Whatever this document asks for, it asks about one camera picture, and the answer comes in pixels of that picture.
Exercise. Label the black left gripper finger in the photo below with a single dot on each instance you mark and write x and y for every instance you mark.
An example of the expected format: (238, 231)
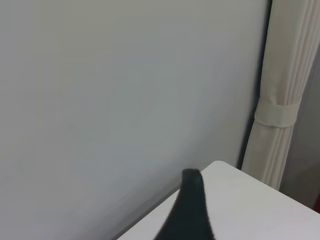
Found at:
(190, 215)

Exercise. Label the cream curtain tie band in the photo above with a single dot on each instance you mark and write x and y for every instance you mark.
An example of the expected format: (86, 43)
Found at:
(277, 115)

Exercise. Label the cream pleated curtain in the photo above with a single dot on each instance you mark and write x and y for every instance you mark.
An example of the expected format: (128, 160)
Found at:
(285, 62)

